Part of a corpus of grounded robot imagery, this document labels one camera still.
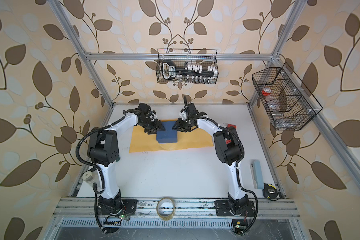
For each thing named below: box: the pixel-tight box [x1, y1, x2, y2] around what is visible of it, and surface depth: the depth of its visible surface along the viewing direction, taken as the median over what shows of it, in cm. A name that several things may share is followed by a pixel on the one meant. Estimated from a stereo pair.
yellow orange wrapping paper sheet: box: [129, 124, 214, 153], surface depth 98 cm
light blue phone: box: [250, 159, 264, 190], surface depth 84 cm
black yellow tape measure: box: [262, 183, 278, 199], surface depth 79 cm
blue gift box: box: [156, 121, 178, 144], surface depth 96 cm
